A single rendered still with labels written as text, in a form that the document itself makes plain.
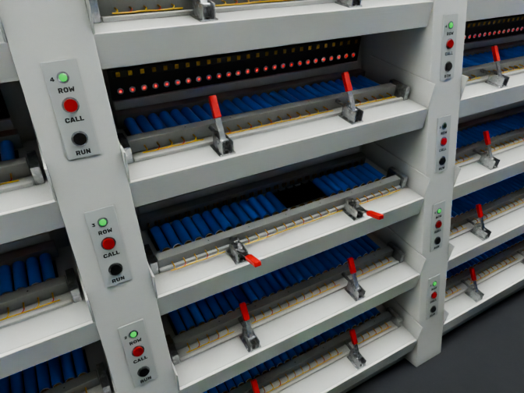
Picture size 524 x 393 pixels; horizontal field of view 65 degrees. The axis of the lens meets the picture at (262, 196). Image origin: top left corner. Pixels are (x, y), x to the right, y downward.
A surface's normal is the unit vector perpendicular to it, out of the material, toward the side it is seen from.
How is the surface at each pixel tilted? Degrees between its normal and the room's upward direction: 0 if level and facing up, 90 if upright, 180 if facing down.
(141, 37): 107
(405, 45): 90
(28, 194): 17
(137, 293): 90
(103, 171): 90
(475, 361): 0
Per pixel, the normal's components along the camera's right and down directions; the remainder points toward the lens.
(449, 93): 0.48, 0.28
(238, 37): 0.49, 0.53
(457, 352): -0.11, -0.92
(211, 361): 0.04, -0.80
